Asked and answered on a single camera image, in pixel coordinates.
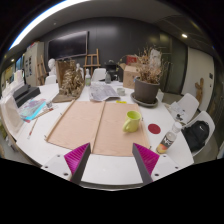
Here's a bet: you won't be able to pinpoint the white chair behind table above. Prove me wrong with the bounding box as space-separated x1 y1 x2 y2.
91 67 107 83

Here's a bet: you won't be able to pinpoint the papers on chair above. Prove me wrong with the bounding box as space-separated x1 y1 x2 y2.
168 101 188 122

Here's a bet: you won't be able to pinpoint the printed newspaper sheet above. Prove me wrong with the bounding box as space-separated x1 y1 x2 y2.
88 82 121 102

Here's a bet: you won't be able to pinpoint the tan wood-grain sheet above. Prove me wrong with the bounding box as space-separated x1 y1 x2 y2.
92 101 152 158
44 99 106 151

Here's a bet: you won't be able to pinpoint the wooden easel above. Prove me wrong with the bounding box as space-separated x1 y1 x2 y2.
83 48 102 78

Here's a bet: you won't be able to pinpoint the red box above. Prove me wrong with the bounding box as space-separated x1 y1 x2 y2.
125 54 138 65

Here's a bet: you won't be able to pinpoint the white plaster bust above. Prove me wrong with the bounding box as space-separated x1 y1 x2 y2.
47 58 58 77

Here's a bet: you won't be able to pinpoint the wooden brush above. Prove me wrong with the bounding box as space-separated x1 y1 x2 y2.
27 117 39 140

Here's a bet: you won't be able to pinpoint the yellow-green mug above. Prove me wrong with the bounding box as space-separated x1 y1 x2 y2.
122 110 142 134

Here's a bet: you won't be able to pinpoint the clear drink bottle white cap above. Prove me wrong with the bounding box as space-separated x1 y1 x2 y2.
155 121 183 155

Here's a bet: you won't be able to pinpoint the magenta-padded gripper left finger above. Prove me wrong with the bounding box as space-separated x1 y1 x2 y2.
41 142 92 185

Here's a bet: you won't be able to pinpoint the white chair holding papers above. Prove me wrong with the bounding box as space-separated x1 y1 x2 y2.
168 92 200 124

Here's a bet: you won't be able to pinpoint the cardboard box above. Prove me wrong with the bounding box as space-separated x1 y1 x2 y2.
118 62 141 90

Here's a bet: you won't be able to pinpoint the long ceiling light strip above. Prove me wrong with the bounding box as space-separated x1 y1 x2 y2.
9 0 81 51

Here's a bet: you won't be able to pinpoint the white chair holding backpack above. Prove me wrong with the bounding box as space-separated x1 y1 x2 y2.
181 110 216 158

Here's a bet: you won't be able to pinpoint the white foam board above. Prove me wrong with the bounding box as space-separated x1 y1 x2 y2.
1 94 24 139

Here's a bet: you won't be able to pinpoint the black flat boxes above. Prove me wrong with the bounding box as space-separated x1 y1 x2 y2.
12 83 42 108

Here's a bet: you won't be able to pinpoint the colourful booklet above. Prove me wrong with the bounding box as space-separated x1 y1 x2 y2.
18 98 48 122

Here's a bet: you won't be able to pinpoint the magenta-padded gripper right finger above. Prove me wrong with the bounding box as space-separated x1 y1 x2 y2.
132 143 183 185

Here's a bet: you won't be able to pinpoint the flat round red coaster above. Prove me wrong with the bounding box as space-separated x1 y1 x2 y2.
147 123 162 135

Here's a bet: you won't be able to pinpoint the dark grey bottle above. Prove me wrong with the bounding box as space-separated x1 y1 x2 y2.
104 71 112 84

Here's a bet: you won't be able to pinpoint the black wall screen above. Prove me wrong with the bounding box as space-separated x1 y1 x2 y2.
47 30 90 61

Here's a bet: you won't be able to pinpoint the white standing statue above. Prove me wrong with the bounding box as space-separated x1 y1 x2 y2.
148 48 163 68

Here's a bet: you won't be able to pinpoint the small white figurine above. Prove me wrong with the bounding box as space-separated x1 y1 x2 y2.
76 63 84 79

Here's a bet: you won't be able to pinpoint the clear green spray bottle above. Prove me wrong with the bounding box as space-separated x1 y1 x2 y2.
84 68 92 87

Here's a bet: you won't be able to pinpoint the dried plant in grey pot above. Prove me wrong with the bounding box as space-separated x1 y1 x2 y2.
130 46 168 108

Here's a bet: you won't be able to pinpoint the black backpack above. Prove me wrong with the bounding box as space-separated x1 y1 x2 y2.
181 120 210 153

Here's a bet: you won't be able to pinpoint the wooden figure sculpture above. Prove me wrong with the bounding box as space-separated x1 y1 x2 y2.
194 77 205 104

